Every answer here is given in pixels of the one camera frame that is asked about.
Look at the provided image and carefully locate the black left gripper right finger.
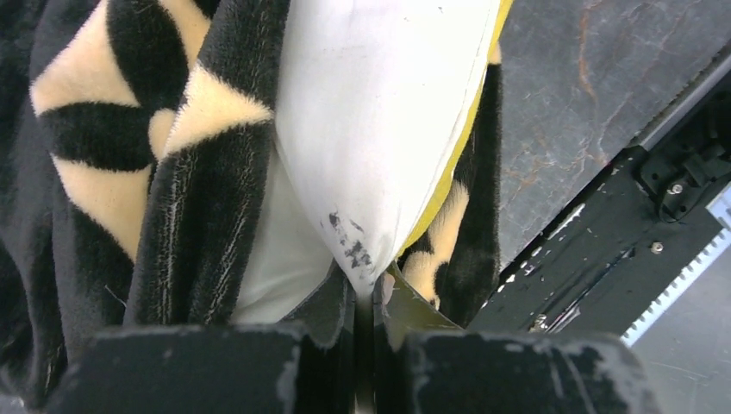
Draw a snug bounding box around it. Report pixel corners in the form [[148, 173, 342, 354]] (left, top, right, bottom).
[[373, 273, 661, 414]]

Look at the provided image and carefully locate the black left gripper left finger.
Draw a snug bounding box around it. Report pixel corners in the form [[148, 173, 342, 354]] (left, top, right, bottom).
[[47, 266, 354, 413]]

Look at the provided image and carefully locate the white pillow with yellow edge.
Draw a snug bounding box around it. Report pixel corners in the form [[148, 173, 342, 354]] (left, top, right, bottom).
[[231, 1, 511, 324]]

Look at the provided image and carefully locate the black pillowcase with yellow flowers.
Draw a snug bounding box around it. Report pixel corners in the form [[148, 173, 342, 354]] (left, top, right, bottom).
[[1, 1, 502, 413]]

